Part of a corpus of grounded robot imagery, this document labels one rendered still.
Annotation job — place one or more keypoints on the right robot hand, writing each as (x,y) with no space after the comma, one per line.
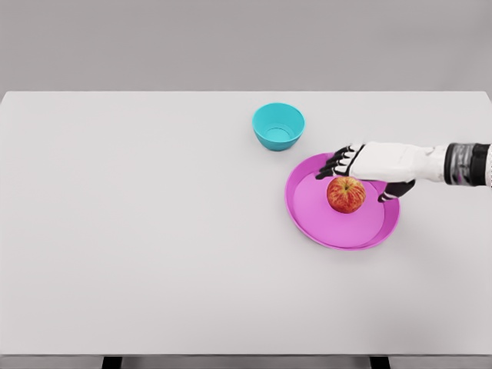
(380,161)

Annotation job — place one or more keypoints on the blue bowl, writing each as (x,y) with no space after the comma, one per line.
(278,127)

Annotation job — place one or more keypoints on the red yellow apple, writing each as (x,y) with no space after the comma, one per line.
(346,194)

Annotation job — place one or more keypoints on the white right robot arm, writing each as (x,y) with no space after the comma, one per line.
(457,164)

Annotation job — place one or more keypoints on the pink plate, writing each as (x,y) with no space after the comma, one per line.
(338,227)

